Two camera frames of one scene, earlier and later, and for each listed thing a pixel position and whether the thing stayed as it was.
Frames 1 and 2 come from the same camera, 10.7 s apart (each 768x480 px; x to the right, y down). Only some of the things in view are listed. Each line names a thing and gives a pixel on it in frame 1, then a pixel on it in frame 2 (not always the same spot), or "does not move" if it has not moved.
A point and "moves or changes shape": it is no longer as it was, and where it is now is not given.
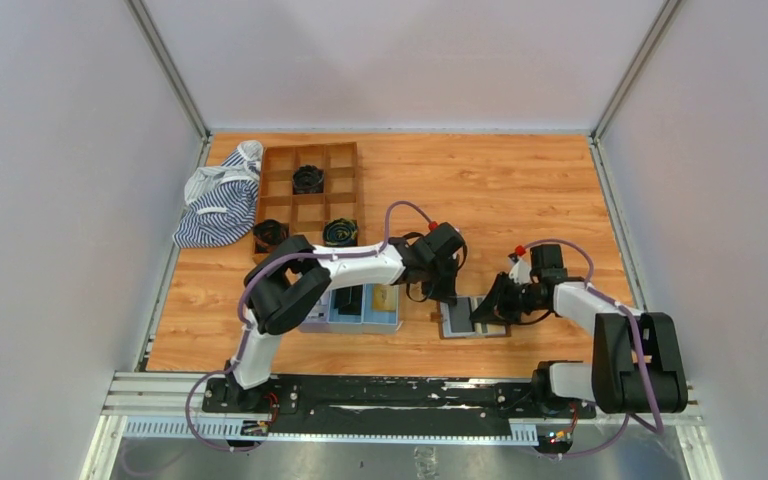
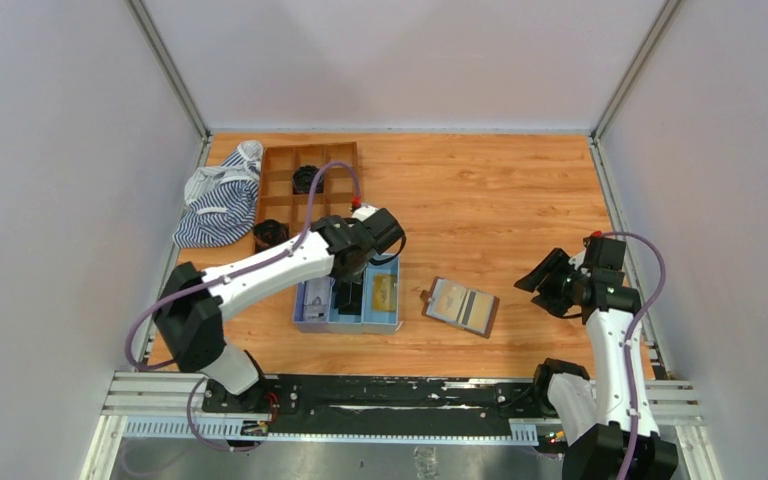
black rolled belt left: (267, 234) does not move
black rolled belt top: (307, 179) does not move
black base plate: (397, 407) does not move
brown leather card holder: (455, 322) moves or changes shape
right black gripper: (504, 299) to (552, 283)
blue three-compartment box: (358, 309) does not move
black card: (348, 300) does not move
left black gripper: (437, 282) to (350, 291)
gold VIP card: (384, 298) does not move
